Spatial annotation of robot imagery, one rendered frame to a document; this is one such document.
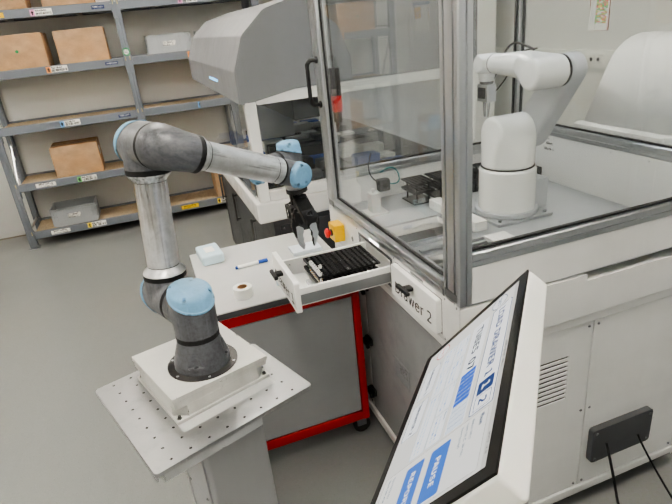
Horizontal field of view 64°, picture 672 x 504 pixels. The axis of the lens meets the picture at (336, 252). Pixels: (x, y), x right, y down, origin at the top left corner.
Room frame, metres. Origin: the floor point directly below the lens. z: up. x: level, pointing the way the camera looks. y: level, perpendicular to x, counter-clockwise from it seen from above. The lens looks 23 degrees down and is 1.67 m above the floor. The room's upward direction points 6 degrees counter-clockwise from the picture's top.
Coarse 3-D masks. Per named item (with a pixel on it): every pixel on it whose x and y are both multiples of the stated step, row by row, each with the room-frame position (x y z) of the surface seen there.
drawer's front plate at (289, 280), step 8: (272, 256) 1.76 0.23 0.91; (280, 264) 1.66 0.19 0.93; (288, 272) 1.59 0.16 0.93; (288, 280) 1.56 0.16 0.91; (296, 280) 1.52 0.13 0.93; (288, 288) 1.58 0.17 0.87; (296, 288) 1.50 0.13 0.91; (288, 296) 1.60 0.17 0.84; (296, 296) 1.50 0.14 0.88; (296, 304) 1.50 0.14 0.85
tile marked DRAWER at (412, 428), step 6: (426, 402) 0.78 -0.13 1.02; (420, 408) 0.78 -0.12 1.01; (414, 414) 0.78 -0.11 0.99; (420, 414) 0.75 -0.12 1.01; (414, 420) 0.75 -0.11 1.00; (420, 420) 0.73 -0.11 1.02; (408, 426) 0.75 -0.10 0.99; (414, 426) 0.73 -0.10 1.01; (408, 432) 0.73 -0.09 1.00; (414, 432) 0.71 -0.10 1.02; (408, 438) 0.71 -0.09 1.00
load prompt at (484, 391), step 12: (504, 312) 0.82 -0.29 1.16; (492, 324) 0.82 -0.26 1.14; (504, 324) 0.77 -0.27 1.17; (492, 336) 0.77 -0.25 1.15; (504, 336) 0.73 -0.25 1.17; (492, 348) 0.73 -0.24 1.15; (492, 360) 0.69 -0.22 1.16; (480, 372) 0.69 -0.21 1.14; (492, 372) 0.65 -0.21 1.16; (480, 384) 0.65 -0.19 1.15; (492, 384) 0.62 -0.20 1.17; (480, 396) 0.62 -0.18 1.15; (492, 396) 0.59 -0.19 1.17; (480, 408) 0.59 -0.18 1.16
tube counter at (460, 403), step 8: (480, 352) 0.76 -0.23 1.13; (472, 360) 0.76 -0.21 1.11; (464, 368) 0.76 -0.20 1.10; (472, 368) 0.73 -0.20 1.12; (464, 376) 0.73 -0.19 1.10; (472, 376) 0.70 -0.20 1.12; (464, 384) 0.70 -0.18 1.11; (472, 384) 0.68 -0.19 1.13; (456, 392) 0.70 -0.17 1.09; (464, 392) 0.68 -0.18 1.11; (456, 400) 0.68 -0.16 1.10; (464, 400) 0.65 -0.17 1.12; (456, 408) 0.65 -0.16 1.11; (464, 408) 0.63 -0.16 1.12; (456, 416) 0.63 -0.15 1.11; (464, 416) 0.61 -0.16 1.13; (448, 424) 0.63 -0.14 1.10; (456, 424) 0.61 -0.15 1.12; (448, 432) 0.61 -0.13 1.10
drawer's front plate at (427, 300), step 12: (396, 264) 1.56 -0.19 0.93; (396, 276) 1.54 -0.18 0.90; (408, 276) 1.47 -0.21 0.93; (396, 288) 1.54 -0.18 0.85; (420, 288) 1.38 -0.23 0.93; (408, 300) 1.46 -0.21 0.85; (420, 300) 1.39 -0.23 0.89; (432, 300) 1.32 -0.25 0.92; (420, 312) 1.39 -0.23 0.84; (432, 312) 1.32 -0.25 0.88; (432, 324) 1.32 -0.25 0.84
